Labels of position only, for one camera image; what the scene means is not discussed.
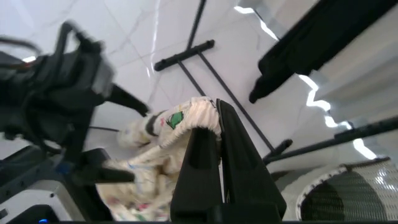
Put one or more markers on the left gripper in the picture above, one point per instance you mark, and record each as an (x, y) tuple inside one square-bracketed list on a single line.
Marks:
[(56, 93)]

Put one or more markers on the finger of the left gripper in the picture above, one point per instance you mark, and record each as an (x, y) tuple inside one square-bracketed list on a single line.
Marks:
[(105, 177)]

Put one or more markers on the white laundry basket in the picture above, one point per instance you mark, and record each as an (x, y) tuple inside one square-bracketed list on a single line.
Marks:
[(373, 186)]

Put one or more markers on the black clothes rack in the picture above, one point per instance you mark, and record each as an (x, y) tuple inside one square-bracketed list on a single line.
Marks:
[(183, 56)]

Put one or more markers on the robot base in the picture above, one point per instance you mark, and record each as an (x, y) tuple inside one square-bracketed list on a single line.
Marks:
[(25, 199)]

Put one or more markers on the white curtain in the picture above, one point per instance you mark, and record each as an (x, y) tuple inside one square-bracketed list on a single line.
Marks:
[(357, 81)]

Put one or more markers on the cream printed garment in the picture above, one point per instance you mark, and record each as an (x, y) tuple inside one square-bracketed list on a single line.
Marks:
[(161, 174)]

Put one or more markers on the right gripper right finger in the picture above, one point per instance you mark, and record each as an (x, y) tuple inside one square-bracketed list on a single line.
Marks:
[(248, 186)]

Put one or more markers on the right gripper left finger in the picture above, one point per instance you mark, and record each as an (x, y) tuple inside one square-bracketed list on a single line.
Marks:
[(199, 186)]

